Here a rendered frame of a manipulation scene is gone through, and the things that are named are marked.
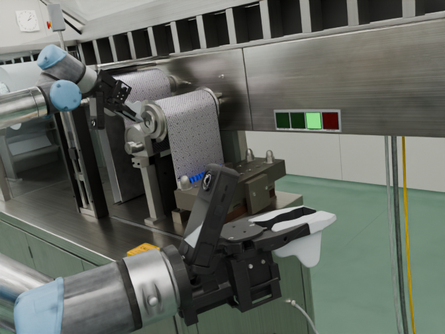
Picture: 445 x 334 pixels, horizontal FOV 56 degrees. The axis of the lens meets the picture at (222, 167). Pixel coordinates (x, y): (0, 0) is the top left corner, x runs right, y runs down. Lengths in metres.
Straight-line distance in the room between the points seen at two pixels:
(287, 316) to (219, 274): 1.16
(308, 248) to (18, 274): 0.35
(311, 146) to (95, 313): 3.93
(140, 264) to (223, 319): 0.91
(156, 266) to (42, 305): 0.11
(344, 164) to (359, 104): 2.86
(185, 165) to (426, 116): 0.76
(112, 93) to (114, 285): 0.95
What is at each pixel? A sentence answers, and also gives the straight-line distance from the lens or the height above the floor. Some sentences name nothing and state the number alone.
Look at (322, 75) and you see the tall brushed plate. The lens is 1.35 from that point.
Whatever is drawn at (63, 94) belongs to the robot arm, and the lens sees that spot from 1.10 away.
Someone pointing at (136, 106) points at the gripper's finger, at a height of 1.31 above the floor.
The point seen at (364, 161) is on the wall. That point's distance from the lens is 4.05.
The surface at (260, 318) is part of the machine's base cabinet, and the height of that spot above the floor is 0.57.
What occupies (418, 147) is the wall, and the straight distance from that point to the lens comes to 3.83.
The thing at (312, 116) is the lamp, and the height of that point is 1.20.
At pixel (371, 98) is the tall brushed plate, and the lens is 1.29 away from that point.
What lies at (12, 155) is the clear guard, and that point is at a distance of 2.25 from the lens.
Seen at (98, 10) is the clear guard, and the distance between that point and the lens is 2.16.
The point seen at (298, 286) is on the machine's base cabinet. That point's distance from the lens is 1.65.
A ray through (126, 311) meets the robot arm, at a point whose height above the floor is 1.22.
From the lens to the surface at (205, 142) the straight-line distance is 1.50.
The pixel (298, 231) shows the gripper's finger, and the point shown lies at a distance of 0.48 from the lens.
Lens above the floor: 1.45
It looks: 16 degrees down
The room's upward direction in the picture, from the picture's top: 9 degrees counter-clockwise
